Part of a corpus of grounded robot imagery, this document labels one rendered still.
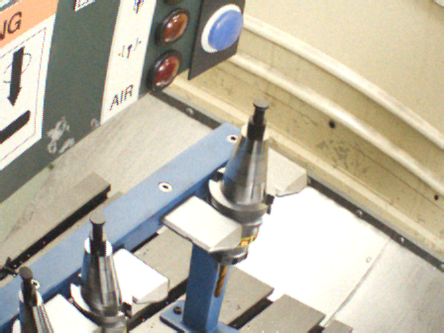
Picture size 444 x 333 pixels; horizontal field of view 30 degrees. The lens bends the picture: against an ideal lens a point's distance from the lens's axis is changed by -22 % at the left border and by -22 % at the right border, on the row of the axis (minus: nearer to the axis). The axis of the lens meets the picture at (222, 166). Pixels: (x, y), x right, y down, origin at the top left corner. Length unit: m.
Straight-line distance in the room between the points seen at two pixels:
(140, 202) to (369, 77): 0.57
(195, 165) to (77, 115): 0.51
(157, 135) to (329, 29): 0.41
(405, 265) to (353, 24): 0.42
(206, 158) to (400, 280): 0.59
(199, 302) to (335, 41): 0.47
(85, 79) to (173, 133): 1.19
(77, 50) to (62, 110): 0.04
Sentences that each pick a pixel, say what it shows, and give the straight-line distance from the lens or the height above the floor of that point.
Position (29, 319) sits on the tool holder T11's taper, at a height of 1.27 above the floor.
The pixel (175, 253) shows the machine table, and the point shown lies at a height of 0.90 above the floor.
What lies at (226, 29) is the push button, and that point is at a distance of 0.56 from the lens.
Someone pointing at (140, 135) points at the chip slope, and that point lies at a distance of 1.67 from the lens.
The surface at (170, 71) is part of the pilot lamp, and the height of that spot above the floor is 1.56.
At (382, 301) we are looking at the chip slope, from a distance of 1.48.
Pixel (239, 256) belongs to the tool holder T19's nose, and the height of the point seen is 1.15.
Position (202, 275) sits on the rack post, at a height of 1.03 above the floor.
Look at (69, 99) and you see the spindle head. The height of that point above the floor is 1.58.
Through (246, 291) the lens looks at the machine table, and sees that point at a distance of 1.32.
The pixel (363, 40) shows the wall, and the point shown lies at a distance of 1.39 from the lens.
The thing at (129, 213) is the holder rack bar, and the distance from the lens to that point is 0.93.
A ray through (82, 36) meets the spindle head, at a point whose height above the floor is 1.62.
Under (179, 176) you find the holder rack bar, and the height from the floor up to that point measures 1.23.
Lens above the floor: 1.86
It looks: 39 degrees down
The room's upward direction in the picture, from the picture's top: 10 degrees clockwise
